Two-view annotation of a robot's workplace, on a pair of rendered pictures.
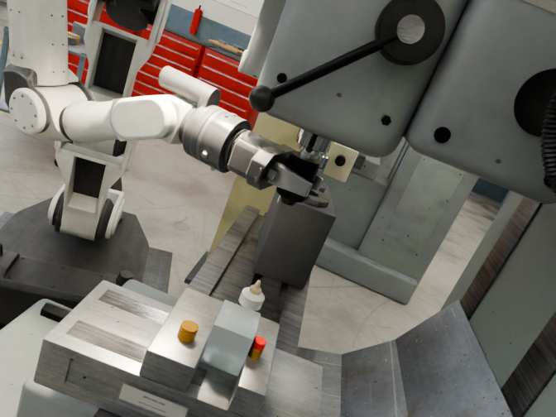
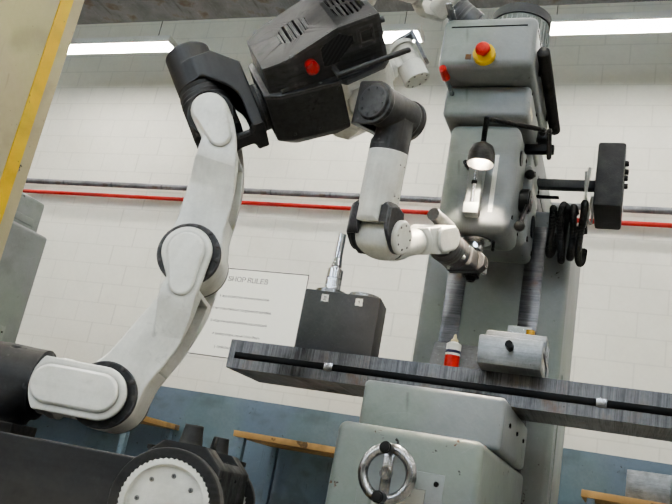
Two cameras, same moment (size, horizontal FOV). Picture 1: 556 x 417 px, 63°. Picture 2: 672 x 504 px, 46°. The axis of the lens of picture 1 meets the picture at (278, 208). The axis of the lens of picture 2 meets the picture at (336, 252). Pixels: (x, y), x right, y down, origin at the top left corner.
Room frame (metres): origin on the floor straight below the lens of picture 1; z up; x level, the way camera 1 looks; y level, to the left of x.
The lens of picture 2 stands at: (0.27, 2.06, 0.57)
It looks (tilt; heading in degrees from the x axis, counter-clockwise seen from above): 17 degrees up; 291
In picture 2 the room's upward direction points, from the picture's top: 11 degrees clockwise
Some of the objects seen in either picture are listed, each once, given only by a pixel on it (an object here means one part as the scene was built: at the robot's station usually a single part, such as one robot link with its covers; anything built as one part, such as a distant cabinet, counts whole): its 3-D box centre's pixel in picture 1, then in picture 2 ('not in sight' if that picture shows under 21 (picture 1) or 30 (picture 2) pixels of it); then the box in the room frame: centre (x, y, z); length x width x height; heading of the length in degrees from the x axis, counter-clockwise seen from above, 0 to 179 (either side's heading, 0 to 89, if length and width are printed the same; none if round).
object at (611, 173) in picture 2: not in sight; (611, 187); (0.30, -0.30, 1.62); 0.20 x 0.09 x 0.21; 89
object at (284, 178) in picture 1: (289, 181); not in sight; (0.61, 0.00, 1.23); 0.06 x 0.02 x 0.03; 74
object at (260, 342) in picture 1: (256, 347); not in sight; (0.48, -0.04, 1.05); 0.02 x 0.02 x 0.03
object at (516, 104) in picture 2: not in sight; (494, 128); (0.64, -0.05, 1.68); 0.34 x 0.24 x 0.10; 89
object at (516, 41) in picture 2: not in sight; (498, 85); (0.64, -0.02, 1.81); 0.47 x 0.26 x 0.16; 89
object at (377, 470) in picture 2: not in sight; (391, 475); (0.65, 0.49, 0.63); 0.16 x 0.12 x 0.12; 89
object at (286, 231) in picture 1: (294, 223); (341, 327); (1.00, -0.05, 1.03); 0.22 x 0.12 x 0.20; 6
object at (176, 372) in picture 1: (185, 334); (516, 343); (0.49, 0.05, 1.02); 0.15 x 0.06 x 0.04; 1
